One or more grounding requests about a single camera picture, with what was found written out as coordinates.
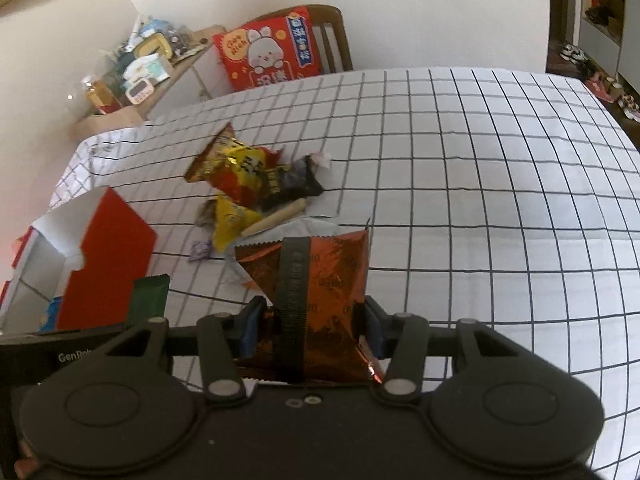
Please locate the green snack packet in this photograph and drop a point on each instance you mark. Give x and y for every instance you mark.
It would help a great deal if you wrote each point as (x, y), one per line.
(150, 295)

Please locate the beige snack stick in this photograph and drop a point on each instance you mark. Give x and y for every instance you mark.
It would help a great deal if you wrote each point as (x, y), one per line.
(280, 215)

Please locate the light wooden desk organizer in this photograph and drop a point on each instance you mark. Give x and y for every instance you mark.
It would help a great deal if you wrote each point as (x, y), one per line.
(107, 120)

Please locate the brown wooden chair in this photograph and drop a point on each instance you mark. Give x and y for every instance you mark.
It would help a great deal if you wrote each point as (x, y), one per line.
(335, 45)

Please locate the white cabinet with wooden top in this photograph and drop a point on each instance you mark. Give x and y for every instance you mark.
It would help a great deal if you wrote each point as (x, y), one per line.
(200, 75)

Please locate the blue snack packet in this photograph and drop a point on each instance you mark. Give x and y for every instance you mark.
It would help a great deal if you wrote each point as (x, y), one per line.
(51, 312)

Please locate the white tissue pack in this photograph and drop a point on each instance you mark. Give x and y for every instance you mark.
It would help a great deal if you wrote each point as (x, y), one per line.
(147, 67)

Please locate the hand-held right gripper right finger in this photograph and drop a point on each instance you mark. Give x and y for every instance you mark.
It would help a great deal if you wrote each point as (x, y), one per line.
(376, 330)

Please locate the purple wrapped candy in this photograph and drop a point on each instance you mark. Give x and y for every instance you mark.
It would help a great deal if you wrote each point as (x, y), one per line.
(201, 250)

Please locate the orange foil snack packet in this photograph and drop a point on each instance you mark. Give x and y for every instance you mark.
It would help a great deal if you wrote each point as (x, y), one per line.
(330, 285)

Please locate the pale pink candy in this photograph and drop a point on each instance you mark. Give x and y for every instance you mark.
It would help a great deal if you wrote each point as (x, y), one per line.
(320, 160)

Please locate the dark brown snack cube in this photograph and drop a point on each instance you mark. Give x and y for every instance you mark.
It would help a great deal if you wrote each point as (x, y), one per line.
(295, 185)

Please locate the red slippers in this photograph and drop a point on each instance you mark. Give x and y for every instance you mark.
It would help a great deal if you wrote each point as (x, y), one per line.
(602, 86)

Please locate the checkered white tablecloth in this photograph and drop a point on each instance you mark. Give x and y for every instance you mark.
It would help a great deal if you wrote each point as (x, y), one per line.
(475, 185)

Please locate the grey crumpled wrapper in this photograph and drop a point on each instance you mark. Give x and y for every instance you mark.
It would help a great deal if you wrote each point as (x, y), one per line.
(205, 215)

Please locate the black and white sneakers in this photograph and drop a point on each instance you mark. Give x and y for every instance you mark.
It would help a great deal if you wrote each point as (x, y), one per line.
(572, 53)

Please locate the red rabbit print cushion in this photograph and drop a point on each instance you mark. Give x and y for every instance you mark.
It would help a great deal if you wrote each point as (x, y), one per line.
(260, 50)

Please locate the grey shoe cabinet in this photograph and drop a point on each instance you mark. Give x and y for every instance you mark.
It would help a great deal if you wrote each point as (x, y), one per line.
(607, 10)

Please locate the red and yellow snack packet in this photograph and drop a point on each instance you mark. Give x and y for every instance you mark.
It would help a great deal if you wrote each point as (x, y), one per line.
(225, 165)

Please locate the white shoes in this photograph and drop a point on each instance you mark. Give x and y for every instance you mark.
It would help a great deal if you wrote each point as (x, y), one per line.
(631, 106)

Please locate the red and white cardboard box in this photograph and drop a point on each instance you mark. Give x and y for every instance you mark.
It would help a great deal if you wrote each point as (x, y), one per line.
(110, 260)

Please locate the amber glass bottle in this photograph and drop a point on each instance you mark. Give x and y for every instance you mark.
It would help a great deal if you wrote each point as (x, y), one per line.
(97, 92)

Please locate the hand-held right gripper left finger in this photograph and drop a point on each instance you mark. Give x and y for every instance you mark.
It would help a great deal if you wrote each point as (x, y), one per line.
(248, 327)

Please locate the white kitchen timer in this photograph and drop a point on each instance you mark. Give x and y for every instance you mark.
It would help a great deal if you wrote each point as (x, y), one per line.
(137, 91)

